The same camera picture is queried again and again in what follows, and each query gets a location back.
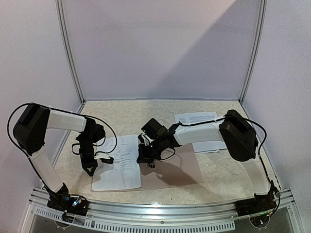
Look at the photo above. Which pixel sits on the aluminium frame post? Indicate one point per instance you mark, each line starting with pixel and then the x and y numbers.
pixel 68 51
pixel 255 48

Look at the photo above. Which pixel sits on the pink paper folder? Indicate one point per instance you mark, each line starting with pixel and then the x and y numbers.
pixel 181 169

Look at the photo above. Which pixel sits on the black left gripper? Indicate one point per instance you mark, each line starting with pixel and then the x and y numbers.
pixel 88 164

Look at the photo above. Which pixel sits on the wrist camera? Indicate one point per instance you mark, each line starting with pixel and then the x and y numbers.
pixel 144 139
pixel 104 158

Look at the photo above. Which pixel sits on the aluminium frame right post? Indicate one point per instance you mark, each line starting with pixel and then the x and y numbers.
pixel 255 48

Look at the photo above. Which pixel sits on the white paper stack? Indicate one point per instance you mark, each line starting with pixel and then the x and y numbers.
pixel 201 147

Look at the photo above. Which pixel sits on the metal folder clip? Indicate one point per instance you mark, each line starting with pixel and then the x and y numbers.
pixel 151 164

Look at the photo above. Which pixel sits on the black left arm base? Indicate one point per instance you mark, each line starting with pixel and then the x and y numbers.
pixel 72 204

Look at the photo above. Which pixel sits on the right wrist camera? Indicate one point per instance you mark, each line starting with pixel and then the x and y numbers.
pixel 144 139

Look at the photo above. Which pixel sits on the aluminium frame left post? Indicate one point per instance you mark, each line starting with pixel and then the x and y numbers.
pixel 68 51

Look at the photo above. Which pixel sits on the aluminium front rail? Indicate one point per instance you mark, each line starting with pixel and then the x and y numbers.
pixel 108 217

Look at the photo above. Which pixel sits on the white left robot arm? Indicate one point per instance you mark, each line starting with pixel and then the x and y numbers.
pixel 30 131

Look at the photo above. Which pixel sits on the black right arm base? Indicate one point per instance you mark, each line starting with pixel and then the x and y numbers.
pixel 256 204

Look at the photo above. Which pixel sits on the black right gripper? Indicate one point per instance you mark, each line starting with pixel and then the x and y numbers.
pixel 147 158

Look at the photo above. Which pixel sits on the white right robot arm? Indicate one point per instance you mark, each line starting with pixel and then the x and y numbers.
pixel 234 130

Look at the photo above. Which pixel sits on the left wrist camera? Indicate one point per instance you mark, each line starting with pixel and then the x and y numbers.
pixel 104 158

